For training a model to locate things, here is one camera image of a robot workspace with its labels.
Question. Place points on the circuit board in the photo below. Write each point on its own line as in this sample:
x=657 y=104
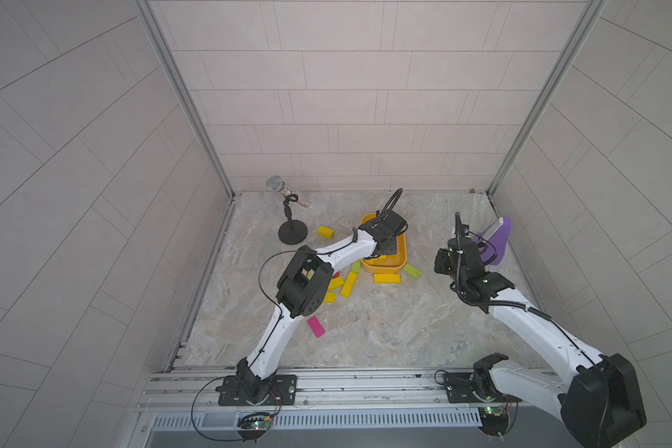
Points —
x=495 y=421
x=253 y=425

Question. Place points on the yellow block near microphone stand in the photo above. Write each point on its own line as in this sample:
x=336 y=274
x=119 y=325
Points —
x=325 y=232

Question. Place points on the right circuit board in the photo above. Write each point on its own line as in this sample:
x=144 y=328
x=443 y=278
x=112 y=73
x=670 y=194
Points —
x=495 y=421

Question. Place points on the aluminium rail frame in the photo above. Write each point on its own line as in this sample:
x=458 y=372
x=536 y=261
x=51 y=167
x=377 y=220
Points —
x=204 y=390

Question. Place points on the left circuit board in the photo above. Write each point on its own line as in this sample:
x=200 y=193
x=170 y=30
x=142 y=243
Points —
x=253 y=425

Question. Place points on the yellow small block in cluster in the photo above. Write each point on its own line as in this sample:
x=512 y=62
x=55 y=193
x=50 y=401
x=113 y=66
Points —
x=336 y=282

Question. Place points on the yellow plastic bin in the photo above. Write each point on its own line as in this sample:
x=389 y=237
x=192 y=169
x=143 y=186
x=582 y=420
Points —
x=388 y=264

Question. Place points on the microphone on black stand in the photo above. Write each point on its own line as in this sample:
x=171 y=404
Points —
x=293 y=231

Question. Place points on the magenta block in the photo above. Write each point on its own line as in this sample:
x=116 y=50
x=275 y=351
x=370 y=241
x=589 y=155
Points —
x=316 y=327

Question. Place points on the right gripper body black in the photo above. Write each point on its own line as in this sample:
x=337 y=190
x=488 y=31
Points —
x=443 y=263

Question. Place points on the purple phone stand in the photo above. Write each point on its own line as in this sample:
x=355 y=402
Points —
x=492 y=242

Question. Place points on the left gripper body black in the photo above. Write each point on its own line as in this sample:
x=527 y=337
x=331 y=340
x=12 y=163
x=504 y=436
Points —
x=390 y=245

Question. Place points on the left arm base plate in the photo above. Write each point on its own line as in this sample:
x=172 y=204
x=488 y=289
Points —
x=246 y=391

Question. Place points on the yellow long diagonal block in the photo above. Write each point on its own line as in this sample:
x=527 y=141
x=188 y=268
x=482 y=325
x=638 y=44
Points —
x=348 y=286

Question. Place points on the green block right of bin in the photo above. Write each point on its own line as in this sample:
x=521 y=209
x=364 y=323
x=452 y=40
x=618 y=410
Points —
x=412 y=271

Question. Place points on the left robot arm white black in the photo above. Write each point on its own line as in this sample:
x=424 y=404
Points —
x=301 y=290

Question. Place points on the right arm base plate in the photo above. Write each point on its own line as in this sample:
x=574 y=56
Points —
x=463 y=387

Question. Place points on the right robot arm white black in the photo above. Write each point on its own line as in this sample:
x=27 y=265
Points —
x=597 y=397

